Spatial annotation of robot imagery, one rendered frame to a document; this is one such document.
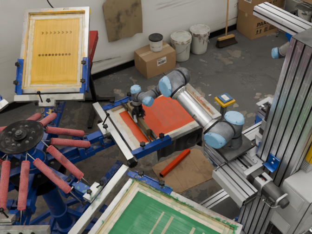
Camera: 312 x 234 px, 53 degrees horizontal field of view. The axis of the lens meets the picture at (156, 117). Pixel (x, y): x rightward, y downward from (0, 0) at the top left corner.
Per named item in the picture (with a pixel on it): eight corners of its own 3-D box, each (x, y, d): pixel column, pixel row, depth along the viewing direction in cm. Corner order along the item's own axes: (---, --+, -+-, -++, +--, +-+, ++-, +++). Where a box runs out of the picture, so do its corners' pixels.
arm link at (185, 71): (191, 58, 194) (156, 82, 237) (178, 66, 189) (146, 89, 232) (201, 74, 195) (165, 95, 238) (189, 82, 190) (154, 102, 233)
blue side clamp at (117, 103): (136, 99, 281) (135, 93, 276) (139, 102, 278) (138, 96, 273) (105, 111, 272) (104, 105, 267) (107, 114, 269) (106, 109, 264)
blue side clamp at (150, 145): (168, 139, 246) (168, 133, 241) (171, 143, 243) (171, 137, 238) (133, 155, 237) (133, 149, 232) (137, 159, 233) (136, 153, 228)
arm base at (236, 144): (247, 143, 199) (250, 133, 192) (229, 154, 193) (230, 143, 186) (230, 129, 208) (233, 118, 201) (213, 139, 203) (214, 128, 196)
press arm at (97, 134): (107, 131, 248) (106, 126, 245) (110, 136, 244) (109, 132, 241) (87, 139, 243) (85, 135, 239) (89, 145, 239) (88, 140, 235)
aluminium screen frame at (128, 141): (182, 80, 295) (182, 77, 293) (221, 118, 258) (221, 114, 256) (105, 111, 270) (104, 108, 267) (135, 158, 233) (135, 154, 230)
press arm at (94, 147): (178, 112, 278) (178, 107, 274) (182, 116, 275) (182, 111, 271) (40, 172, 239) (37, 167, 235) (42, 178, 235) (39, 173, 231)
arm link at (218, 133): (239, 132, 180) (176, 65, 191) (223, 146, 173) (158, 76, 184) (230, 140, 190) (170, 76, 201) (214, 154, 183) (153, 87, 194)
